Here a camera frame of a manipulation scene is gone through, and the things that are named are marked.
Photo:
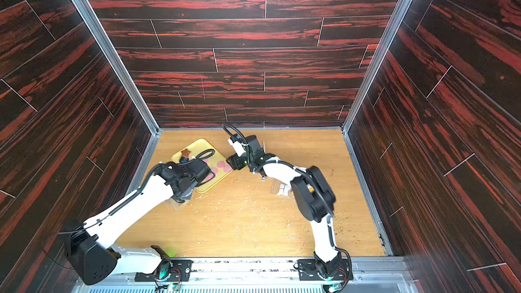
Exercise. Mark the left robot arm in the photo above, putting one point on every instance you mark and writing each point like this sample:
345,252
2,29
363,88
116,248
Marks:
90,246

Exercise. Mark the brown star cookie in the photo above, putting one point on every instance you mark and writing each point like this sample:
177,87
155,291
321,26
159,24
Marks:
185,153

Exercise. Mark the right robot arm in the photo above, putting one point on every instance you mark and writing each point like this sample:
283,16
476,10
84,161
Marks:
313,195

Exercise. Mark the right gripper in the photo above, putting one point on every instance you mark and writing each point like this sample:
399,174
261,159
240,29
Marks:
237,161

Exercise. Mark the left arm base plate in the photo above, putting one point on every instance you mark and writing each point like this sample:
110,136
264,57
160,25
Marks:
177,271

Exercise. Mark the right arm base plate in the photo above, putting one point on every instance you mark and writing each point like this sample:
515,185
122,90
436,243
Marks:
308,271

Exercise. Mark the yellow tray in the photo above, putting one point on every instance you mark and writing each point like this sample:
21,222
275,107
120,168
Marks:
209,157

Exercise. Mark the clear resealable bag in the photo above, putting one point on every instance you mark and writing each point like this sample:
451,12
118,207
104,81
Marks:
280,189
179,201

